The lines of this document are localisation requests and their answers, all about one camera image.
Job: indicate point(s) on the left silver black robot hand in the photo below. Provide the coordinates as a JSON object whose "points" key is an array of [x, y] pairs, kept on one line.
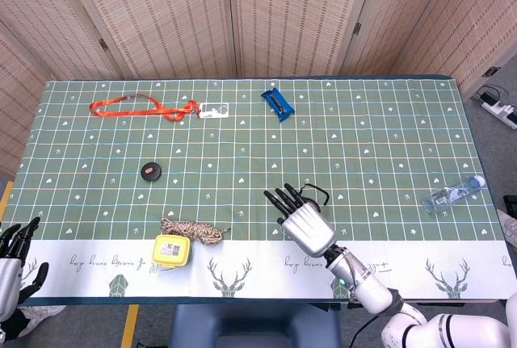
{"points": [[10, 267]]}

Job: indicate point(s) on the clear badge holder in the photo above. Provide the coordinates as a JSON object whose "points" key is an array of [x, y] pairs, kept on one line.
{"points": [[214, 110]]}

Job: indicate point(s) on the blue clip object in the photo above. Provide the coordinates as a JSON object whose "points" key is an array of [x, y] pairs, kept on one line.
{"points": [[278, 103]]}

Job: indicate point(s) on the metal screen hinge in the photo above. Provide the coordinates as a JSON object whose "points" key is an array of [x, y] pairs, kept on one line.
{"points": [[356, 28], [103, 44]]}

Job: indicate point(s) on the white power strip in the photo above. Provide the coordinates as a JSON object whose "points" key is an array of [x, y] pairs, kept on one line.
{"points": [[503, 110]]}

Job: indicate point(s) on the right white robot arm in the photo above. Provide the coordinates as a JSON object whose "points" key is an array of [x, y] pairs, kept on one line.
{"points": [[404, 315]]}

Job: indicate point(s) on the woven folding screen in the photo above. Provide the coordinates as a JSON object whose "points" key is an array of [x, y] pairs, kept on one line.
{"points": [[258, 17]]}

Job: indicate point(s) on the green grid tablecloth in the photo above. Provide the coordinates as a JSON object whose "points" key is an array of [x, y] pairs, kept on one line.
{"points": [[258, 154]]}

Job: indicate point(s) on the clear plastic water bottle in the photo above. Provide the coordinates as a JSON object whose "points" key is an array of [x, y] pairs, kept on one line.
{"points": [[452, 194]]}

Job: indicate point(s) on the black round lid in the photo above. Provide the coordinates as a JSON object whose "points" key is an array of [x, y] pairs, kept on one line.
{"points": [[151, 171]]}

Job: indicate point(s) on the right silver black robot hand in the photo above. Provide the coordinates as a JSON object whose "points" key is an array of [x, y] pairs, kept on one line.
{"points": [[309, 229]]}

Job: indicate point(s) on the green box with yellow lid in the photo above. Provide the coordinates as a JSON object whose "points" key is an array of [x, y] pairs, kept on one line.
{"points": [[171, 251]]}

